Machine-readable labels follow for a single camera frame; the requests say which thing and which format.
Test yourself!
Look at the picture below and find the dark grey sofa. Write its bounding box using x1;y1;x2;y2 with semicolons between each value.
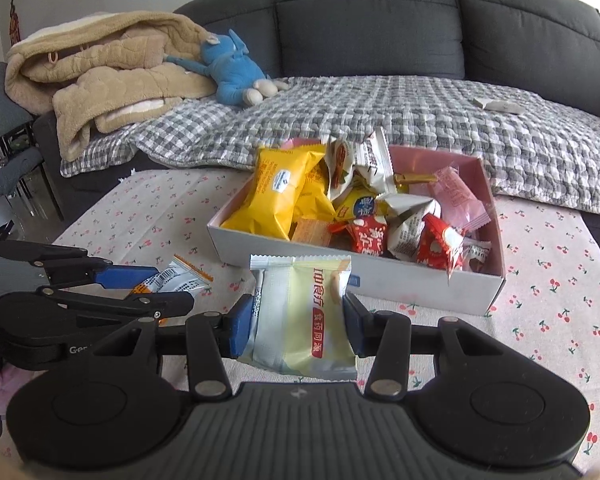
32;0;600;291

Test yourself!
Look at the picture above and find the blue plush toy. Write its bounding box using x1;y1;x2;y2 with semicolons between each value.
163;29;289;107

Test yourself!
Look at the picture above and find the pale green white packet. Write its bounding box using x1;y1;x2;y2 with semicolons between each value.
239;255;358;380

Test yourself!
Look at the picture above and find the red white candy packet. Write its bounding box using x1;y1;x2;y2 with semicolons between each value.
416;214;464;278

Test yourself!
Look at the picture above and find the yellow snack bag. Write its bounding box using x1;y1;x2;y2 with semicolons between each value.
221;144;326;240

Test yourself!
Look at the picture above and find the white pecan kernel bag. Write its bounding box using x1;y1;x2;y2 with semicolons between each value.
325;127;396;202

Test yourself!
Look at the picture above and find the yellow round-logo snack packet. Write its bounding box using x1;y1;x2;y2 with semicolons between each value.
334;184;377;221

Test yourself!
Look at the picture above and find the pink wafer packet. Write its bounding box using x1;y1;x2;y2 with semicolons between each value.
428;166;491;232

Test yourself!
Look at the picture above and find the cherry print tablecloth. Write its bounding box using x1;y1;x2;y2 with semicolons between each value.
0;167;600;476

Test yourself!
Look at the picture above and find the white packet on quilt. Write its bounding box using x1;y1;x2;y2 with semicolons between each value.
472;98;524;115

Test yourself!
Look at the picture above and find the silver blue snack packet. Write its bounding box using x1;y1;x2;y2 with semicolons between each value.
131;255;213;297

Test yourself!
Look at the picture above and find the grey checkered quilt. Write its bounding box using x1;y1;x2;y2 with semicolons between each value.
60;76;600;214

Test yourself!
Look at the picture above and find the gold foil snack bar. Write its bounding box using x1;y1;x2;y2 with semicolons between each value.
393;174;438;188

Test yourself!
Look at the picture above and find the pink and silver box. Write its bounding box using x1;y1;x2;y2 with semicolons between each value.
206;136;507;317

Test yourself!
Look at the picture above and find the beige quilted jacket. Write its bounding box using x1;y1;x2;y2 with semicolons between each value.
5;11;215;162

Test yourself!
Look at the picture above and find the white nut snack bag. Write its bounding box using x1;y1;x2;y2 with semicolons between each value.
382;193;441;261

